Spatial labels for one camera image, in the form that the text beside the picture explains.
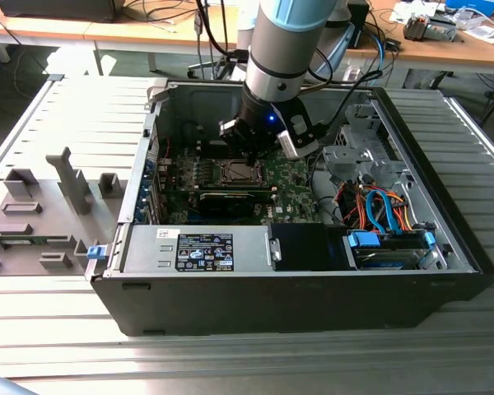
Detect green RAM stick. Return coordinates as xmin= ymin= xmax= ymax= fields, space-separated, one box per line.
xmin=2 ymin=237 xmax=49 ymax=247

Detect hard disk in blue carrier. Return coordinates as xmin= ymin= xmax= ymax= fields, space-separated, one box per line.
xmin=344 ymin=230 xmax=437 ymax=272

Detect blue hanging cable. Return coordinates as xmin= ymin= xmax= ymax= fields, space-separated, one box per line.
xmin=373 ymin=35 xmax=391 ymax=80

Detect grey power supply unit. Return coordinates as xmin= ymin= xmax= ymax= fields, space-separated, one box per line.
xmin=122 ymin=225 xmax=273 ymax=274

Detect blue cardboard box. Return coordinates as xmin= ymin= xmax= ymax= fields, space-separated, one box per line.
xmin=444 ymin=0 xmax=494 ymax=16

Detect white papers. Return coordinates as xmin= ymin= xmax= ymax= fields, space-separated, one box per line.
xmin=463 ymin=23 xmax=494 ymax=45

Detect black upright box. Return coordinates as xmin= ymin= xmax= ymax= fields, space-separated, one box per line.
xmin=347 ymin=0 xmax=371 ymax=49

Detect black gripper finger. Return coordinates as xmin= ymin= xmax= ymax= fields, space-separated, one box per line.
xmin=217 ymin=118 xmax=259 ymax=168

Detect blue grey rounded object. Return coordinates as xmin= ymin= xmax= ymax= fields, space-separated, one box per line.
xmin=0 ymin=374 xmax=40 ymax=395

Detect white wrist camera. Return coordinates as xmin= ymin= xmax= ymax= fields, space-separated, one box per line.
xmin=271 ymin=100 xmax=321 ymax=160

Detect blue disk wire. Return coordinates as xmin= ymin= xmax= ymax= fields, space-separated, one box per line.
xmin=364 ymin=187 xmax=401 ymax=235

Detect orange wire bundle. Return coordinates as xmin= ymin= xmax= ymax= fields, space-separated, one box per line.
xmin=339 ymin=183 xmax=417 ymax=234

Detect black graphics card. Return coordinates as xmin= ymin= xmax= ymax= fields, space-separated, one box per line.
xmin=197 ymin=189 xmax=257 ymax=220

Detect green motherboard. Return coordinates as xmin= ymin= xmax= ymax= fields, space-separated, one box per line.
xmin=158 ymin=142 xmax=325 ymax=226

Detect grey desk device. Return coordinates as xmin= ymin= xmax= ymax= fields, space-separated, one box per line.
xmin=403 ymin=11 xmax=459 ymax=42

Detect large black box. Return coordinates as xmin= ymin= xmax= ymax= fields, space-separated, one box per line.
xmin=0 ymin=0 xmax=123 ymax=22

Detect black plastic shroud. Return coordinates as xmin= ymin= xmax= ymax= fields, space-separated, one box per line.
xmin=270 ymin=223 xmax=349 ymax=272

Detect wooden desk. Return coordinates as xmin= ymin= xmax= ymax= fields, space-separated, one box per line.
xmin=0 ymin=0 xmax=242 ymax=54
xmin=345 ymin=0 xmax=494 ymax=76

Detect black PC case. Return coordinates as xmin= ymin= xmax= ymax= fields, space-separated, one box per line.
xmin=89 ymin=79 xmax=494 ymax=338

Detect metal drive cage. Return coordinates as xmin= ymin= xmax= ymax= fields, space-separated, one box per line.
xmin=321 ymin=102 xmax=415 ymax=194

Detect grey parts rack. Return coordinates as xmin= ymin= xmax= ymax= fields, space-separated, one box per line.
xmin=0 ymin=146 xmax=127 ymax=277

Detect metal socket cover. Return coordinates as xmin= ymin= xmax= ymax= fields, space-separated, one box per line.
xmin=217 ymin=157 xmax=266 ymax=185

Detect office chair base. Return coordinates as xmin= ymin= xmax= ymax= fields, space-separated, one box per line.
xmin=186 ymin=60 xmax=223 ymax=81

